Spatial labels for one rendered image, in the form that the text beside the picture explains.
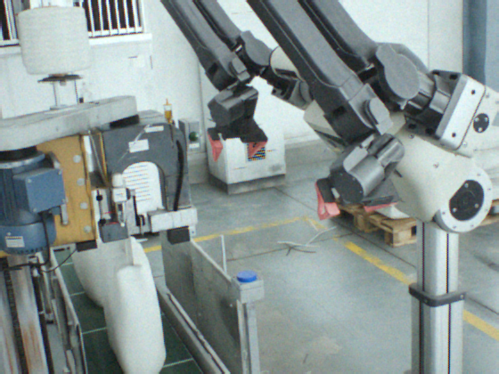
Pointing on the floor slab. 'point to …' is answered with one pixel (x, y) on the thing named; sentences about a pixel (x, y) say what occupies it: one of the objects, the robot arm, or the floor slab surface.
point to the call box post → (251, 337)
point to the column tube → (22, 278)
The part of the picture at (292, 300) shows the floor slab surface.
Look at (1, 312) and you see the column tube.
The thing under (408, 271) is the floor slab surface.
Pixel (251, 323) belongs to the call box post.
